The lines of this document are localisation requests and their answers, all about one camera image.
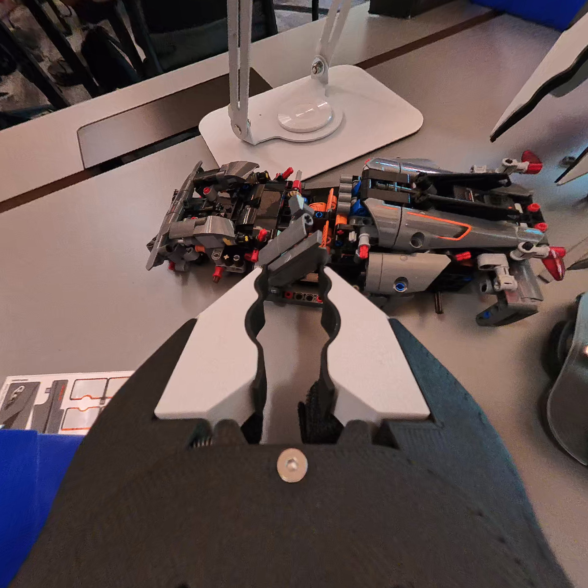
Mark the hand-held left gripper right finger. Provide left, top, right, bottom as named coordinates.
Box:
left=298, top=266, right=431, bottom=445

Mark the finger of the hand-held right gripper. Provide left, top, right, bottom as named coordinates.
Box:
left=489, top=14, right=588, bottom=143
left=555, top=149, right=588, bottom=186

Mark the grey desk cable flap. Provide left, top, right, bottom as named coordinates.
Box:
left=77, top=66, right=273, bottom=170

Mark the grey lego car model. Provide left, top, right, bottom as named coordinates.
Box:
left=146, top=151, right=568, bottom=328

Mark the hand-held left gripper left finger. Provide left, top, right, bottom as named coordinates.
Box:
left=154, top=266, right=269, bottom=444

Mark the grey lego panel assembly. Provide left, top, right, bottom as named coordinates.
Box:
left=256, top=213, right=332, bottom=295

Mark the white desk lamp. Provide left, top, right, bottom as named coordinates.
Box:
left=198, top=0, right=424, bottom=181

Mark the lego sticker sheet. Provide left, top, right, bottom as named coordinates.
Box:
left=0, top=371, right=136, bottom=435

